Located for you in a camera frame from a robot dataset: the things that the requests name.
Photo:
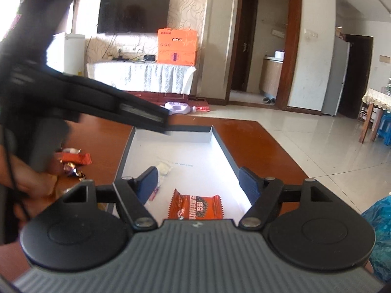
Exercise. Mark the white wall switch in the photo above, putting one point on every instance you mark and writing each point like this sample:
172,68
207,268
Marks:
311,34

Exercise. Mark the person's left hand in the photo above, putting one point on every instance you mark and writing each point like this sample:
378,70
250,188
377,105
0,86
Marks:
33,184

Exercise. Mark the orange cardboard gift box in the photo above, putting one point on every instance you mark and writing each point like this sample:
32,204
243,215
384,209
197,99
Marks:
177,47

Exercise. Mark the wooden kitchen cabinet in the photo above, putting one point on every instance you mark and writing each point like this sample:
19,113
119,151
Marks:
271,77

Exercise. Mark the white lace cabinet cloth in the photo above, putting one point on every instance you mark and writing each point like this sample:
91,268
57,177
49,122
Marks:
140,76

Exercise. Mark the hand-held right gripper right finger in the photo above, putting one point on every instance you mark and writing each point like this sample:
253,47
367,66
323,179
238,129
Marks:
248,184

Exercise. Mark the black set-top box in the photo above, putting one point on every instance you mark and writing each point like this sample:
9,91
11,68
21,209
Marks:
149,57

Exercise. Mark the dark wooden television cabinet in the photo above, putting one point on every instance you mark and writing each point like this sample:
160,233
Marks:
171,97

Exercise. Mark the dark brown door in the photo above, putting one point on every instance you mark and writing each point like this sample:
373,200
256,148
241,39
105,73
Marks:
360,76

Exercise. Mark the pair of slippers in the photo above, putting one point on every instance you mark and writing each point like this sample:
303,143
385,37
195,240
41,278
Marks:
268,99

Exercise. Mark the dining table with lace cloth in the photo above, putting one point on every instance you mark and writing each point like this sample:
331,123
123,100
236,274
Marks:
377,100

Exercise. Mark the white kitchen wall box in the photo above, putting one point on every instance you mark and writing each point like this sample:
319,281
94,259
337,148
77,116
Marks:
278,33

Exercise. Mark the purple plastic bottle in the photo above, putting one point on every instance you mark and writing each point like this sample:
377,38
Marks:
177,108

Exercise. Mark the small pink candy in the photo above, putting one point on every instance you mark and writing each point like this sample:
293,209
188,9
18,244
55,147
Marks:
155,193

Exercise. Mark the purple wrapped candy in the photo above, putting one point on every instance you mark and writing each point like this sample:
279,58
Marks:
73,170

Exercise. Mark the white floor appliance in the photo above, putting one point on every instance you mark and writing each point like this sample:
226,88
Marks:
71,55

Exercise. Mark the grey refrigerator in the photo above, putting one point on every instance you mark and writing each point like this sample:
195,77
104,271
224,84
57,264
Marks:
336,76

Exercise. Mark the black power strip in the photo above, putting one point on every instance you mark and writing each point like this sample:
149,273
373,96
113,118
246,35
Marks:
119,58

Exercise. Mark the shallow white tray grey rim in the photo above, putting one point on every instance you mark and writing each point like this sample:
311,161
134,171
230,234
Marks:
189,155

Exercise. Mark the white wrapped candy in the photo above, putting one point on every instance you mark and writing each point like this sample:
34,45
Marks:
71,150

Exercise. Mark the white wall socket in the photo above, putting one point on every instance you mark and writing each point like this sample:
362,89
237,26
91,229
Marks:
129,49

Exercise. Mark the white pot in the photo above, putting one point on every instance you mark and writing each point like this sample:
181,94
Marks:
279,55

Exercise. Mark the long orange snack bar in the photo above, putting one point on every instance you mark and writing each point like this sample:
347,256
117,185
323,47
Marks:
78,158

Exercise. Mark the dark wooden door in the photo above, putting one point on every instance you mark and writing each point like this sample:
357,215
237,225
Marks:
248,42

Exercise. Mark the blue plastic stool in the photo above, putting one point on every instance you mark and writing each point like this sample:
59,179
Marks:
385,129

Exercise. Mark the small white candy packet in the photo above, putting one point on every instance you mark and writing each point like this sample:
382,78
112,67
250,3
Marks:
163,168

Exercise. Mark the square orange snack packet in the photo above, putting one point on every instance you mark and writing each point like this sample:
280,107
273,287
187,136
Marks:
195,207

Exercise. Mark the red floor item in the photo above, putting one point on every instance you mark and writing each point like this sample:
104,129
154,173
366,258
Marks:
201,108

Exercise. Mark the black wall television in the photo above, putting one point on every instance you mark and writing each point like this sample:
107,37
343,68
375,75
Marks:
133,13

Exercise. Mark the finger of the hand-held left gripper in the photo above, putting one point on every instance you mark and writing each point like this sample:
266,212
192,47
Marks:
128,119
91,90

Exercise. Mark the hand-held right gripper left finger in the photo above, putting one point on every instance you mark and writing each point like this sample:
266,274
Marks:
149,183

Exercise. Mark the yellow wall note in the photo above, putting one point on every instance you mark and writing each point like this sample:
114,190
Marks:
383,59

